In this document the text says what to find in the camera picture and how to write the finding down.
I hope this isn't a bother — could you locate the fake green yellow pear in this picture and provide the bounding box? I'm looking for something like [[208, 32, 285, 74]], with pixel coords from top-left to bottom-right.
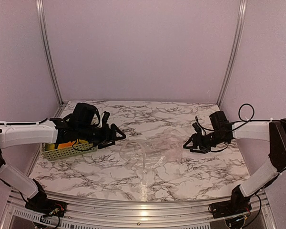
[[44, 144, 55, 151]]

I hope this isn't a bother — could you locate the right aluminium frame post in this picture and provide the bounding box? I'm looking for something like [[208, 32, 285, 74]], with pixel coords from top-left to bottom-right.
[[216, 0, 248, 108]]

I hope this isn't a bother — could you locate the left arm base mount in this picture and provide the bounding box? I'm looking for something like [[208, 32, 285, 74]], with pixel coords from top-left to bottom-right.
[[25, 199, 67, 218]]

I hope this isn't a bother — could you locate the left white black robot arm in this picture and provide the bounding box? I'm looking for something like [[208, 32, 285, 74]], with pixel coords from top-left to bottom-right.
[[0, 103, 126, 212]]

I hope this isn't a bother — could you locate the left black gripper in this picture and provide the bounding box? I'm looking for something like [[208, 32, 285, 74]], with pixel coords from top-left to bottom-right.
[[77, 123, 126, 149]]

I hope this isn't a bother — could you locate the aluminium frame post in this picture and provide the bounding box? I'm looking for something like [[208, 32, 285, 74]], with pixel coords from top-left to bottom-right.
[[216, 0, 248, 108], [36, 0, 64, 106]]

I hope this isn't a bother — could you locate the green plastic basket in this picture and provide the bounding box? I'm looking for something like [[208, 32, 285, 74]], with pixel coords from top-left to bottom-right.
[[40, 140, 97, 161]]

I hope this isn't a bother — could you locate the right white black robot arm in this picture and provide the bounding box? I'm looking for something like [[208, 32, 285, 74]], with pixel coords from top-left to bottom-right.
[[183, 111, 286, 214]]

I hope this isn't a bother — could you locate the left aluminium frame post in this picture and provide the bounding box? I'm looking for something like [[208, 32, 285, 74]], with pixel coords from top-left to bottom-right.
[[36, 0, 64, 106]]

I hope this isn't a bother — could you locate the clear zip top bag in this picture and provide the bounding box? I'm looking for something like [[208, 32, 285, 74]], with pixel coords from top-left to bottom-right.
[[119, 128, 184, 173]]

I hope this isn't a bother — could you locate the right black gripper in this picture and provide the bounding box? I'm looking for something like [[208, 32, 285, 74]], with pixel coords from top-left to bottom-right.
[[183, 130, 227, 154]]

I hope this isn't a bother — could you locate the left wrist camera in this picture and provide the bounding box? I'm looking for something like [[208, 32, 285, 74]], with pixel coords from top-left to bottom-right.
[[100, 111, 110, 126]]

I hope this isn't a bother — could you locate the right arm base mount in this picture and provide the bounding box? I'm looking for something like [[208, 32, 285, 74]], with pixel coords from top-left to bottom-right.
[[208, 200, 252, 219]]

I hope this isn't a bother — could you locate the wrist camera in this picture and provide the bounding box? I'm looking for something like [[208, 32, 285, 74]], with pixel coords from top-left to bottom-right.
[[192, 116, 205, 135], [100, 111, 110, 126]]

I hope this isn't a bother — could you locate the front aluminium rail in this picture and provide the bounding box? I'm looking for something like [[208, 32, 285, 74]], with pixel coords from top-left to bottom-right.
[[0, 190, 278, 229]]

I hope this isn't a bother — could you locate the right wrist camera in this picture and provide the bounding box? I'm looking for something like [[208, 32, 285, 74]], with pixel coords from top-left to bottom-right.
[[192, 116, 205, 135]]

